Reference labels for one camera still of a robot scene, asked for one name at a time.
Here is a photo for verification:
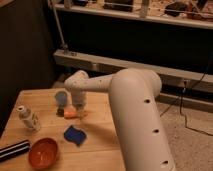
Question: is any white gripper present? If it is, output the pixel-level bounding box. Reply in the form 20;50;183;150
71;90;86;113

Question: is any orange toy pepper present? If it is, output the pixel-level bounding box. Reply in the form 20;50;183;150
64;111;87;119

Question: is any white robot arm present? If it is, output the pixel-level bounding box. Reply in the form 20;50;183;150
65;68;176;171

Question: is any blue-grey cup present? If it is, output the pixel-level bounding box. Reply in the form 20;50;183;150
55;91;67;117

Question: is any blue wavy sponge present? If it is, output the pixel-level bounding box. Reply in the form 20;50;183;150
64;125;87;146

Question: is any white patterned bottle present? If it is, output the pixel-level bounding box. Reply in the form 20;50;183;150
17;105;41;131

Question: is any orange-red bowl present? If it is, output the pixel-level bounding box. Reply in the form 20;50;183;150
28;138;59;170

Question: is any metal stand pole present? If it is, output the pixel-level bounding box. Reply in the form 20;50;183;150
50;0;69;54

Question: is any black white striped cloth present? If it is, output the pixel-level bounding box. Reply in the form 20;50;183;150
0;140;30;163

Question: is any black power cable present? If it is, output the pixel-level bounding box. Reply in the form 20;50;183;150
159;56;213;137

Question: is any metal shelf rail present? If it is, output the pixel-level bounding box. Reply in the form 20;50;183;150
53;3;213;30

